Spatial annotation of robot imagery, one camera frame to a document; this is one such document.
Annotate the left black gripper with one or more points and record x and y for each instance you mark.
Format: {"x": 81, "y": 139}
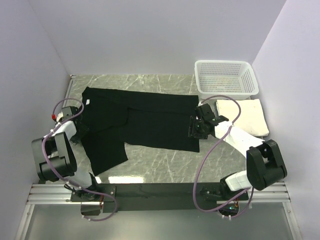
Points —
{"x": 83, "y": 131}

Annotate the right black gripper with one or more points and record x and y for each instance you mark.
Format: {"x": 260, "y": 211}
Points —
{"x": 191, "y": 127}

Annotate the black t shirt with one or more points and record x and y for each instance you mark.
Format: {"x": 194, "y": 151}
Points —
{"x": 117, "y": 117}

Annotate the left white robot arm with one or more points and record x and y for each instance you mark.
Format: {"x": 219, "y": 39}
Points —
{"x": 82, "y": 178}

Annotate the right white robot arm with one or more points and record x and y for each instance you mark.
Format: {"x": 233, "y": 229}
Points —
{"x": 263, "y": 159}

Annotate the folded white t shirt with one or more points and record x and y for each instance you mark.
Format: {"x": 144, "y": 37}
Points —
{"x": 251, "y": 119}

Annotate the white perforated plastic basket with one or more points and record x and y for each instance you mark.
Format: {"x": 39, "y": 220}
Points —
{"x": 235, "y": 79}

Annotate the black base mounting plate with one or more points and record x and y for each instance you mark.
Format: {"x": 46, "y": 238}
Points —
{"x": 165, "y": 196}

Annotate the aluminium left side rail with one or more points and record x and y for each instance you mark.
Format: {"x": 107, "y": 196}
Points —
{"x": 66, "y": 100}

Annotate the aluminium front frame rail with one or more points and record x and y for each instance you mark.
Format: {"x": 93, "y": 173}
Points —
{"x": 57, "y": 194}

